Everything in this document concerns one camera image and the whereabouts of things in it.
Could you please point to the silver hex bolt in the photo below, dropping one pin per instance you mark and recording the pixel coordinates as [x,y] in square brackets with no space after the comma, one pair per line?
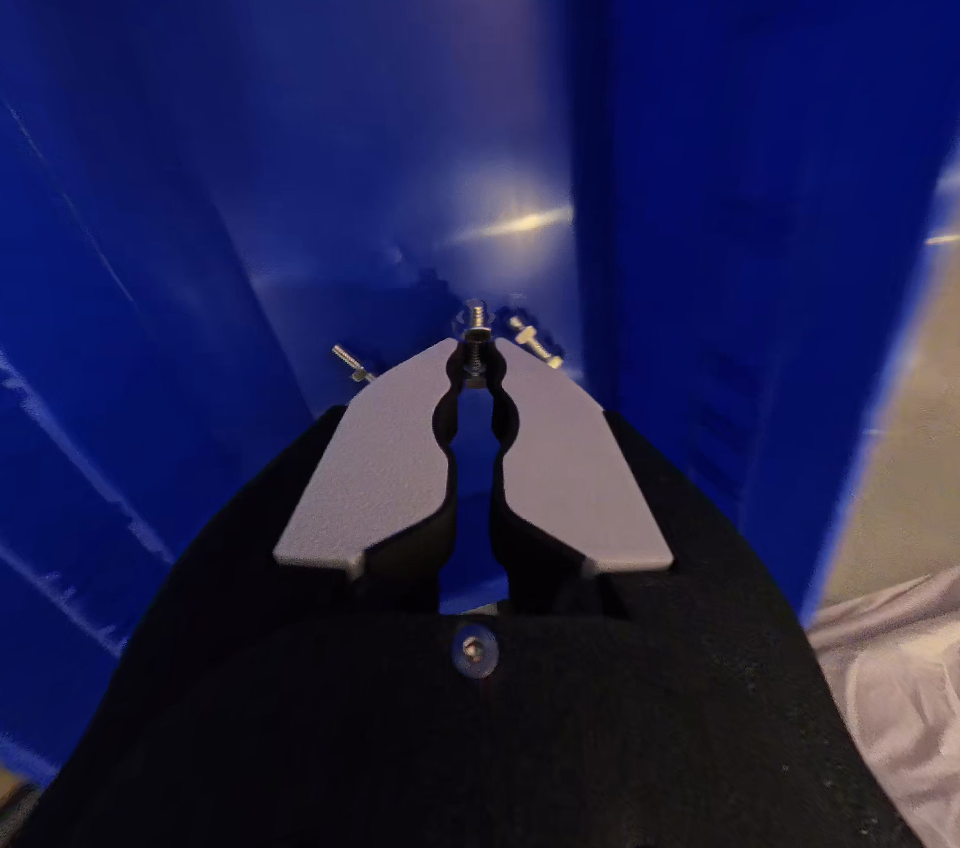
[475,357]
[536,342]

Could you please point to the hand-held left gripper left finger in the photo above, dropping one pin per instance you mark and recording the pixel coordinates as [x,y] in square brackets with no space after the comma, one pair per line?
[367,481]

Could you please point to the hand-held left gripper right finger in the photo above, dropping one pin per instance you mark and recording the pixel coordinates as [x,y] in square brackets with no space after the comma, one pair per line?
[585,481]

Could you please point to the blue plastic bin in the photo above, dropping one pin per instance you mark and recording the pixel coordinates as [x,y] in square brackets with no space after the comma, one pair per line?
[225,113]

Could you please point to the long thin silver bolt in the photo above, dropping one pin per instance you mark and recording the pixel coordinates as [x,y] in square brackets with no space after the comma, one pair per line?
[349,361]

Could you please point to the short silver bolt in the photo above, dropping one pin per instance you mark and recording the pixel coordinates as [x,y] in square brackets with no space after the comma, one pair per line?
[530,336]

